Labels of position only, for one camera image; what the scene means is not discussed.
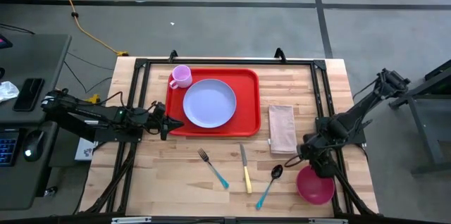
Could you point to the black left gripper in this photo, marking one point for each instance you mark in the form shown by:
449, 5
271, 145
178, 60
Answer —
151, 122

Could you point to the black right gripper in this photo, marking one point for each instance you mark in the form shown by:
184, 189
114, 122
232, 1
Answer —
323, 167

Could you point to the pink plastic bowl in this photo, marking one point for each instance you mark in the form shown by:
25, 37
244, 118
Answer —
313, 190

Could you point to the lavender round plate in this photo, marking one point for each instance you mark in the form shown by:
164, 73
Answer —
209, 103

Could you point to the lilac plastic mug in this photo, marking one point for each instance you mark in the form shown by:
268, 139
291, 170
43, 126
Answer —
181, 75

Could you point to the beige napkin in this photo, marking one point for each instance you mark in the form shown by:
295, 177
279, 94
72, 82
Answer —
283, 130

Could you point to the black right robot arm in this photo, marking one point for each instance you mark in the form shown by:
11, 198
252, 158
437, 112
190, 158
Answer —
352, 115

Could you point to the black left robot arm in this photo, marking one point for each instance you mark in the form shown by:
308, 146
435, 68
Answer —
88, 111

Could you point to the red plastic tray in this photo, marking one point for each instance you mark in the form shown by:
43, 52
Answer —
246, 86

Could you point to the white printed box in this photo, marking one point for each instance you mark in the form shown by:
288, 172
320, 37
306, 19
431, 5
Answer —
84, 150

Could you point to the grey metal cart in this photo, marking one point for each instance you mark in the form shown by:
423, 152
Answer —
426, 129

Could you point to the black desk caster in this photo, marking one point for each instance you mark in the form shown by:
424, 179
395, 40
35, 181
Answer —
51, 191

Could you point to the black computer mouse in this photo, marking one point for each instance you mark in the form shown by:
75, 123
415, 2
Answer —
33, 144

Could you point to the black smartphone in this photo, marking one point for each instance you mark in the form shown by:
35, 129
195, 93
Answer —
29, 93

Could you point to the grey office desk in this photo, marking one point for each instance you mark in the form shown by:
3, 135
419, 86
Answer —
35, 58

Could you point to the backlit computer keyboard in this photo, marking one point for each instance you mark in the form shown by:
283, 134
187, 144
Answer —
7, 148

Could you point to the white crumpled tissue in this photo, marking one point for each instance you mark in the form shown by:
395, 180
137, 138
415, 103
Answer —
7, 91

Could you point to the computer monitor corner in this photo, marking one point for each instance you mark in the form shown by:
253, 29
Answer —
4, 42

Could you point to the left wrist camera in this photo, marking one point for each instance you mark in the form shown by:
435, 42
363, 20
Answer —
159, 107

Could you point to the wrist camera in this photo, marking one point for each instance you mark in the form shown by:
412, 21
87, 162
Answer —
306, 150
159, 107

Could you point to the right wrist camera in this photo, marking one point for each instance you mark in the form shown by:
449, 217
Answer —
306, 150

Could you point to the silver aluminium bracket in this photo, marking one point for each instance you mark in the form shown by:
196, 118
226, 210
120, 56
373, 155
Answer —
327, 220
131, 220

